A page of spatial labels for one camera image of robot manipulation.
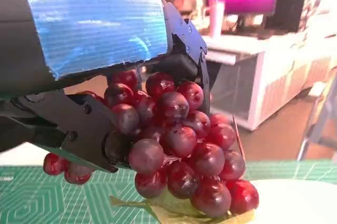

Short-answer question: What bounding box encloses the black computer box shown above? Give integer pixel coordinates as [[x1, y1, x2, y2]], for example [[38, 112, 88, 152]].
[[264, 0, 308, 34]]

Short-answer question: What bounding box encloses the green cutting mat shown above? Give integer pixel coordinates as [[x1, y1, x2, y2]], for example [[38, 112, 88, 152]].
[[0, 159, 337, 224]]

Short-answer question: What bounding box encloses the white plate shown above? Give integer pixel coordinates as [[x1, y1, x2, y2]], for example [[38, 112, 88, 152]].
[[246, 178, 337, 224]]

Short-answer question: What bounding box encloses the white mesh cabinet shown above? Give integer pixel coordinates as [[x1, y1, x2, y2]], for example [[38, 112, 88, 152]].
[[204, 13, 337, 132]]

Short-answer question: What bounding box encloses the red toy grape bunch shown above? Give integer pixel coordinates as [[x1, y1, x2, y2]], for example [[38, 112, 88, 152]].
[[43, 69, 260, 224]]

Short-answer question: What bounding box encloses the grey-blue chair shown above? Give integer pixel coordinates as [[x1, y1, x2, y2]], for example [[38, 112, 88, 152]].
[[296, 67, 337, 162]]

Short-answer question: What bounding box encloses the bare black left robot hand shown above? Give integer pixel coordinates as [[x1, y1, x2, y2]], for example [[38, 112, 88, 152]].
[[0, 0, 212, 174]]

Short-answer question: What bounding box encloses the white cup with straw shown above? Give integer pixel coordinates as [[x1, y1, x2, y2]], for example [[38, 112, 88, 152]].
[[209, 0, 226, 39]]

